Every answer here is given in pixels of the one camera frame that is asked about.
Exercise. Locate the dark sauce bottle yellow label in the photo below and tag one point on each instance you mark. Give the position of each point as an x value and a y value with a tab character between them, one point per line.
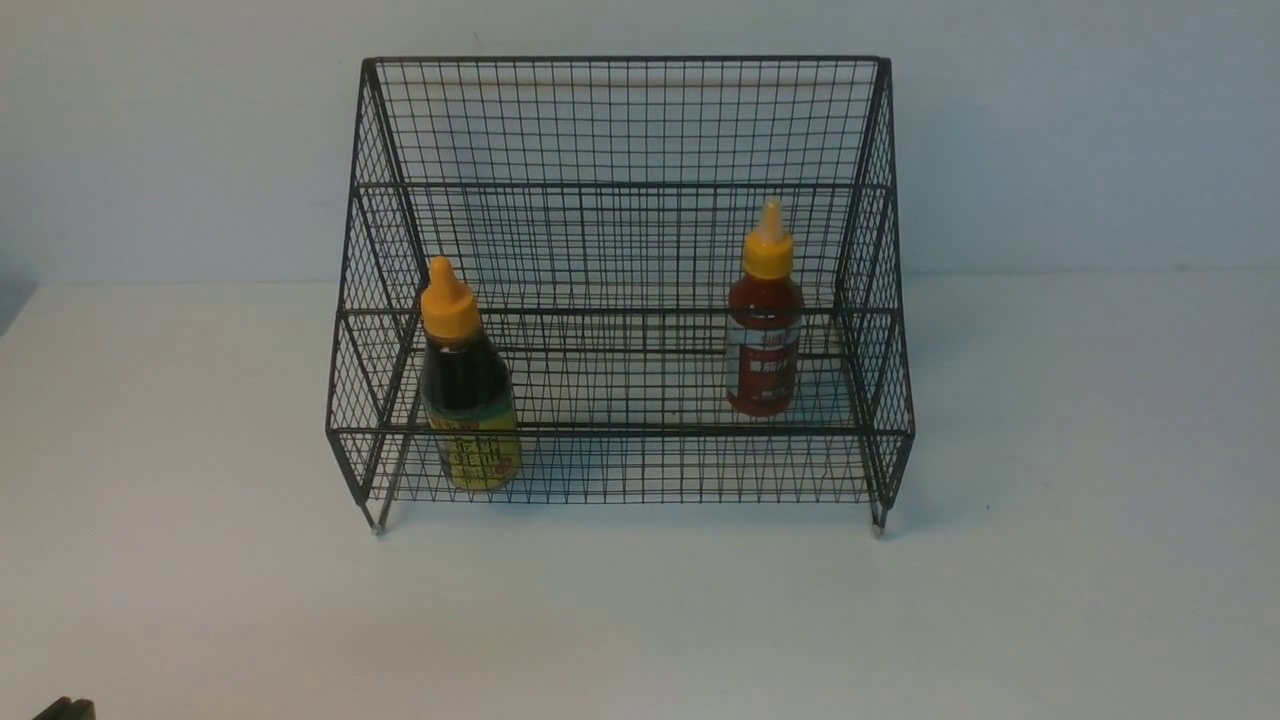
466	390

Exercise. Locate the black wire mesh rack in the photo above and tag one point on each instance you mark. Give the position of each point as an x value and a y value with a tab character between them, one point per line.
597	206

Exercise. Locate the red sauce bottle yellow cap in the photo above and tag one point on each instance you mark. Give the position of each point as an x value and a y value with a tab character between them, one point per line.
766	319

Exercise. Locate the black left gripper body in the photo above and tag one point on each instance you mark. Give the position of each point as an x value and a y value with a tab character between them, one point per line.
65	708

